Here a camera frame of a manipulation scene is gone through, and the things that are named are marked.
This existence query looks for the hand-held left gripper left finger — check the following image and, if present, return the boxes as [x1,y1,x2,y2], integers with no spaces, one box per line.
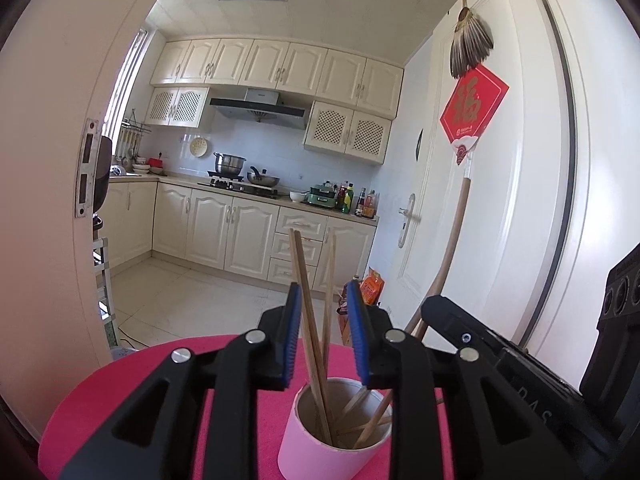
[59,282,303,480]

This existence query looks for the wide lattice door cabinet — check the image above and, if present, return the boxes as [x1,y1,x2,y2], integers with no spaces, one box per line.
[303,100,393,166]

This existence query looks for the feather fan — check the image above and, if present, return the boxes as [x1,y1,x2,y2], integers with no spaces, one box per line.
[449,0,496,80]

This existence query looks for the cream upper kitchen cabinets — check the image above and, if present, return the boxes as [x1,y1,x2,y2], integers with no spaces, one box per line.
[150,37,405,121]

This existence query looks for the gas stove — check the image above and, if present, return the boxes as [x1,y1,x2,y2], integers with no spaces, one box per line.
[197,175,280,197]

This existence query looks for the black range hood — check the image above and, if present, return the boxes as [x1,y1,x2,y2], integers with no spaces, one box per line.
[209,87,307,131]

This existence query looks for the white shelf rack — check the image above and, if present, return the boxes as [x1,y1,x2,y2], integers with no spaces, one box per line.
[91,215,119,348]

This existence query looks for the curved wooden stick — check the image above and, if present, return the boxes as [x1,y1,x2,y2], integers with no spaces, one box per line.
[404,160,475,343]

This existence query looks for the cream lower kitchen cabinets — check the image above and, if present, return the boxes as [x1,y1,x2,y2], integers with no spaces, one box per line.
[97,180,379,293]

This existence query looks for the dark wok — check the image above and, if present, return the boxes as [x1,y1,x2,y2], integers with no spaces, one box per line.
[246,166,282,187]

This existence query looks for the black appliance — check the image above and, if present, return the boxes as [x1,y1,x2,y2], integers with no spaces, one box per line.
[94,136,112,216]

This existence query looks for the orange bag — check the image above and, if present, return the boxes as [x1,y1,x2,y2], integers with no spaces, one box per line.
[361,267,387,307]

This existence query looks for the pink cylindrical cup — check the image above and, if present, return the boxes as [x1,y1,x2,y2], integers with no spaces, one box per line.
[277,377,393,480]

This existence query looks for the white door handle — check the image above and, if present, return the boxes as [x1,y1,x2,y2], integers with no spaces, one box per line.
[397,192,417,248]

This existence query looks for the green electric cooker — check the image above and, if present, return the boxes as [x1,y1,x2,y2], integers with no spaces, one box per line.
[306,184,338,208]

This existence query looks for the small lattice door cabinet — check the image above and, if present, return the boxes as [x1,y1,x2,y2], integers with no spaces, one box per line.
[145,86,211,128]

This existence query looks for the cream kitchen cabinets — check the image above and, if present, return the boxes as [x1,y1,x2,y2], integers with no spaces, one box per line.
[150,37,405,121]
[97,180,379,293]

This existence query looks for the bundle of wooden chopsticks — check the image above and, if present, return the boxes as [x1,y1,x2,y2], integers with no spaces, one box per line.
[332,387,396,450]

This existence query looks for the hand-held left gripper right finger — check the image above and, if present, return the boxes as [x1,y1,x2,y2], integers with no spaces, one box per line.
[345,280,563,480]

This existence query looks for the white door with handle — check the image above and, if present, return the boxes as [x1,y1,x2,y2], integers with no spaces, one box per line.
[387,0,551,351]

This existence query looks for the steel cooking pot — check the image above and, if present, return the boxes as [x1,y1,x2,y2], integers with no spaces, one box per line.
[214,152,248,176]

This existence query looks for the kitchen window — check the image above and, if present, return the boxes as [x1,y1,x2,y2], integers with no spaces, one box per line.
[107,27,151,161]

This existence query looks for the white door with lock plates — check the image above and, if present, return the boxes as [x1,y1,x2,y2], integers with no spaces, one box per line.
[0,0,181,441]

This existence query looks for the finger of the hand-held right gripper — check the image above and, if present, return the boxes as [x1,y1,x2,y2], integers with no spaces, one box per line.
[420,295,506,376]

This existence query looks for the red square door decoration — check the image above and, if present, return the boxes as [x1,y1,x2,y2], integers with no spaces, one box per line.
[439,62,511,167]

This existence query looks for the hanging utensil rack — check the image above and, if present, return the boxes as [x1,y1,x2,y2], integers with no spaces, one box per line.
[120,110,152,161]

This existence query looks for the single wooden chopstick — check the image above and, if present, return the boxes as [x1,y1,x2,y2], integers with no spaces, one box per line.
[320,232,337,391]
[289,229,335,447]

